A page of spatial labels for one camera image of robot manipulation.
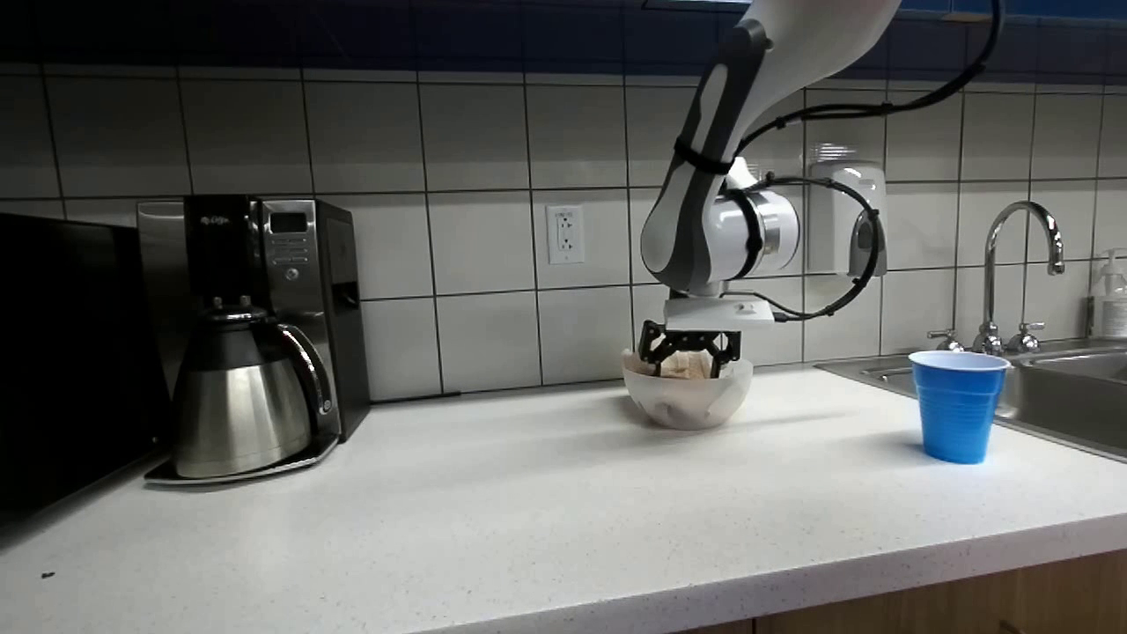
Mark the translucent white plastic bowl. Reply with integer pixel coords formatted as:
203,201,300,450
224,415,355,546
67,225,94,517
620,348,758,435

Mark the wooden base cabinet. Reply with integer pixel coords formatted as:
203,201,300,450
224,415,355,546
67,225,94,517
675,546,1127,634

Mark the chrome gooseneck faucet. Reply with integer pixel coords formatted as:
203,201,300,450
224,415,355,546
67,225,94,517
930,197,1069,360

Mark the white wall-mounted dispenser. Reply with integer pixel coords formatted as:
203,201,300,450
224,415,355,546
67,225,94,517
804,141,890,283

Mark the stainless steel coffee carafe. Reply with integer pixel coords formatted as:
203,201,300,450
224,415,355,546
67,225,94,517
171,308,345,484

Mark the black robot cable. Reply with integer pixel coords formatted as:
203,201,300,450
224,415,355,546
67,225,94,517
723,171,886,329
732,0,1006,157

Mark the black microwave oven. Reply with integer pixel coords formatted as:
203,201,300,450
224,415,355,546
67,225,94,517
0,209,177,522

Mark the black steel coffee maker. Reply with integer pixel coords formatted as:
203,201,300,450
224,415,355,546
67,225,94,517
135,195,374,487

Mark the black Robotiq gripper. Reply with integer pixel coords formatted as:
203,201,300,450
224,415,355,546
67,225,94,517
636,320,745,386

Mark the clear soap pump bottle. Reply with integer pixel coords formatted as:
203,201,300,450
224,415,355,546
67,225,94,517
1083,247,1127,346

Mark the blue plastic cup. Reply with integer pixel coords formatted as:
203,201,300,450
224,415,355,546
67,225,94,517
905,348,1013,469

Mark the beige waffle-weave cloth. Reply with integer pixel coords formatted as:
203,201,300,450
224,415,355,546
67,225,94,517
643,346,732,422

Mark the stainless steel sink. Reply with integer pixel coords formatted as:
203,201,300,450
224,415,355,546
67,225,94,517
863,342,1127,460

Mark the white wall power outlet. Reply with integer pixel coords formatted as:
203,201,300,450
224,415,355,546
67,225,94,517
547,201,589,268

